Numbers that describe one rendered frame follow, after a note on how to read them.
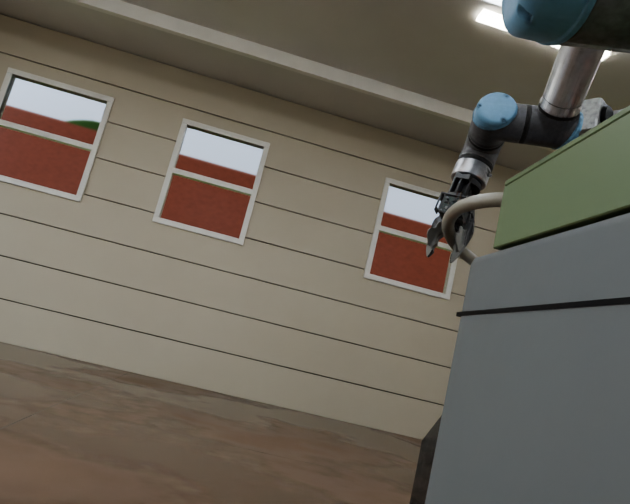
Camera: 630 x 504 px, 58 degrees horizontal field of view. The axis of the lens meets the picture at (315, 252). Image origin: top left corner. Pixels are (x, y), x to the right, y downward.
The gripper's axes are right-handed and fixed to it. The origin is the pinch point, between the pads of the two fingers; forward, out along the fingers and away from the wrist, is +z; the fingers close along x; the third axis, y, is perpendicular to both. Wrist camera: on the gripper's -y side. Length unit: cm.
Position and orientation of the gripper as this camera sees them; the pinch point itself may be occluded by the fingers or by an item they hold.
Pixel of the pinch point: (441, 256)
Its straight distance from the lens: 140.7
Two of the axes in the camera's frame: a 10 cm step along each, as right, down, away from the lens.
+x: 8.2, 2.2, -5.3
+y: -4.0, -4.4, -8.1
